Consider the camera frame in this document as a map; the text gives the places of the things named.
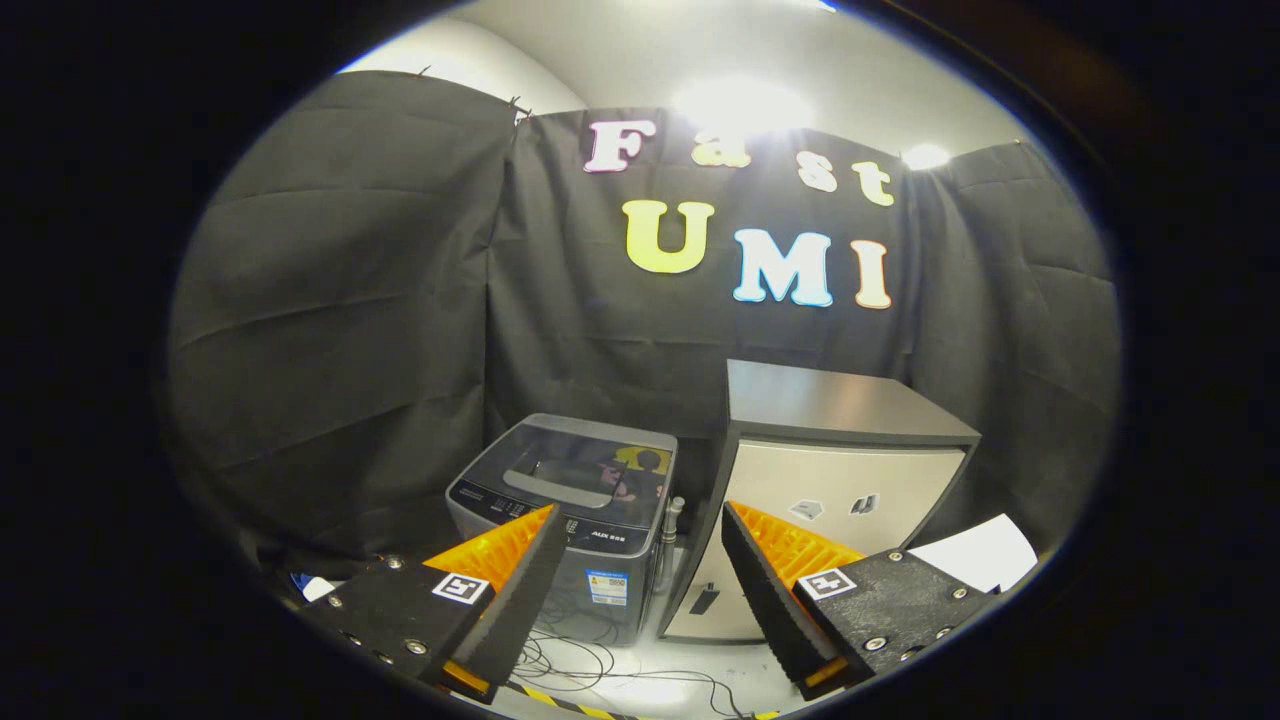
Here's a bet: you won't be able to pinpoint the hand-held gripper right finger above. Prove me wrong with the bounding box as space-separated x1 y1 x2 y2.
720 500 1001 701

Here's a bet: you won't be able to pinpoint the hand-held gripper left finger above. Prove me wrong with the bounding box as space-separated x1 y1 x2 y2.
300 503 571 704

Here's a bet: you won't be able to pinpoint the grey washing machine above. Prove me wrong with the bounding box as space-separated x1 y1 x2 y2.
445 413 679 646

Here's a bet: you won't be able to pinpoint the dark washing machine lid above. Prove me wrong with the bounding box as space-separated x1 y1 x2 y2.
476 413 679 533

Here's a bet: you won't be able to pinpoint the grey cabinet with beige door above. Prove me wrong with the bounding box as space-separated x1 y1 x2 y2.
658 358 983 644

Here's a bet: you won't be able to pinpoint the white board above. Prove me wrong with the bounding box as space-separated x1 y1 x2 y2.
908 513 1039 596

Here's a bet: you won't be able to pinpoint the black backdrop cloth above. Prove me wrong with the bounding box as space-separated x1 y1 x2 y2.
165 70 1123 591

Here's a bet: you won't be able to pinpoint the black floor cables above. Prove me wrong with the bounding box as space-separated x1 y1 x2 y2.
510 600 761 719

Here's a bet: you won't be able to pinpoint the grey drain hose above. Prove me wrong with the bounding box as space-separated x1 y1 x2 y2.
655 495 687 601

